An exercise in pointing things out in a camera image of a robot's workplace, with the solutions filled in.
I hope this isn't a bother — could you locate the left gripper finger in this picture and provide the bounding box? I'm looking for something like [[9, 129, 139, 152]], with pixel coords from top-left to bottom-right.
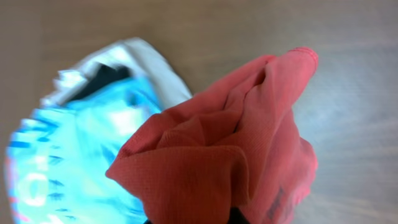
[[228, 207, 250, 224]]

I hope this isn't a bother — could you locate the red printed t-shirt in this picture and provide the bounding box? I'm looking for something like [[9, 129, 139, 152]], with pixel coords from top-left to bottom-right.
[[106, 47, 318, 223]]

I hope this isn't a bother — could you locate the light blue folded t-shirt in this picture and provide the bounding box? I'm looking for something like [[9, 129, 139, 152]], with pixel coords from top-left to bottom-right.
[[4, 76, 162, 224]]

